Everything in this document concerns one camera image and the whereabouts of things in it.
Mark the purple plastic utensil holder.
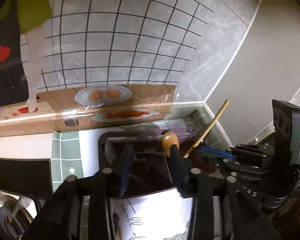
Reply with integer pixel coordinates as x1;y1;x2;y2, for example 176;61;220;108
98;127;205;198

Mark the wooden chopstick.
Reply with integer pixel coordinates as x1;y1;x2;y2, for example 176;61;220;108
183;99;229;158
115;220;123;240

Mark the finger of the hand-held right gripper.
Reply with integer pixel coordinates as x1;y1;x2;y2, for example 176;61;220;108
200;144;268;161
215;159;265;178

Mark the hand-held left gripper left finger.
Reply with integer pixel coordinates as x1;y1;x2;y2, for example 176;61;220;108
21;144;135;240

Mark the black gas stove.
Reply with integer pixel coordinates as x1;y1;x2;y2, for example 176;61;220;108
0;159;54;240

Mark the wooden spoon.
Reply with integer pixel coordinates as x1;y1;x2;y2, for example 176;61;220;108
161;131;180;158

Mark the green and white printed mat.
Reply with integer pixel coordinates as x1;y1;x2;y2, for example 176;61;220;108
51;109;230;240

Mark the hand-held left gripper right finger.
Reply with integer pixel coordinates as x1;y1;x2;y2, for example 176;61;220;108
169;144;283;240

